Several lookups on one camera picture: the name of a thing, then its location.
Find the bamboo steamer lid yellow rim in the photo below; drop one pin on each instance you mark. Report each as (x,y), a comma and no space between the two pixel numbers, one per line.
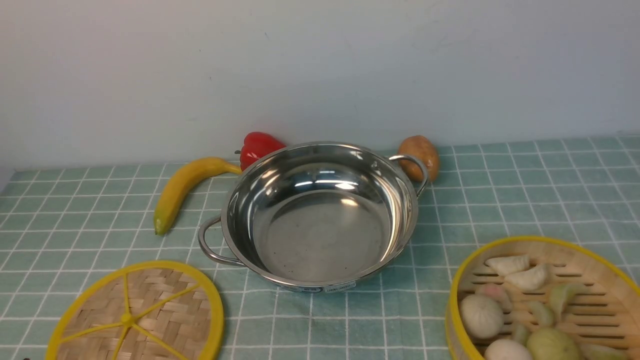
(154,310)

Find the bamboo steamer basket yellow rim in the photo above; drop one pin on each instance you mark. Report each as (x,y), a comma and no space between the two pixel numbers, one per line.
(605,314)

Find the stainless steel pot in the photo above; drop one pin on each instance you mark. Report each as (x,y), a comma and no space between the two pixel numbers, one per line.
(318,216)

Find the red bell pepper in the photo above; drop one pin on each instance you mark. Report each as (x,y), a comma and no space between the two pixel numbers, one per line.
(257,145)

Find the brown potato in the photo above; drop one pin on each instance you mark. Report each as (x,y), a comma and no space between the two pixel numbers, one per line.
(422,149)

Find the yellow banana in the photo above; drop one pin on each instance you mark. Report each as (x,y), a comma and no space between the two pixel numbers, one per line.
(179,186)

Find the white dumpling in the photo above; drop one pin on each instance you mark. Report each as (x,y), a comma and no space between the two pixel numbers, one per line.
(530,280)
(508,265)

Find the pink dumpling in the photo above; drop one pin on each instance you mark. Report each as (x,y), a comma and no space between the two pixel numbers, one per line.
(497,293)

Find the white steamed bun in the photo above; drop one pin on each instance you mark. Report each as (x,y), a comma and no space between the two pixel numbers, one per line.
(482,317)
(507,349)

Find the small green dumpling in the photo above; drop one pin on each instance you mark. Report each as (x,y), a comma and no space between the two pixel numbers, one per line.
(543,314)

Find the green checkered tablecloth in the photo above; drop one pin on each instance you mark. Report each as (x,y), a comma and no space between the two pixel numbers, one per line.
(64,229)

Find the green steamed bun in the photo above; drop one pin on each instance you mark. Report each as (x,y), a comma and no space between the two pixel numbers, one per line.
(552,344)

